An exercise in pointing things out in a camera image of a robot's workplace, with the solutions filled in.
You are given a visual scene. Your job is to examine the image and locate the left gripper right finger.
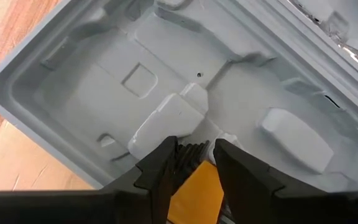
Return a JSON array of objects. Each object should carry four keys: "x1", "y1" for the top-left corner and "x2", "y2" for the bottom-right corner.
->
[{"x1": 212, "y1": 138, "x2": 331, "y2": 224}]

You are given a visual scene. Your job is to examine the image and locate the grey plastic tool case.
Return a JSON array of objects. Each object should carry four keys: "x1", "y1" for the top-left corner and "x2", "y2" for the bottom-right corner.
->
[{"x1": 0, "y1": 0, "x2": 358, "y2": 194}]

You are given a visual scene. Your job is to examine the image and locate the small black orange tool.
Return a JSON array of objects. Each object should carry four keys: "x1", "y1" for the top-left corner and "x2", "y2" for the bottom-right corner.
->
[{"x1": 166, "y1": 140, "x2": 226, "y2": 224}]

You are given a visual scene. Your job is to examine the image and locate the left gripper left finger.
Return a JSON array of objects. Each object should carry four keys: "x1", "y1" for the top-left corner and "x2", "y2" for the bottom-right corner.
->
[{"x1": 103, "y1": 135, "x2": 180, "y2": 224}]

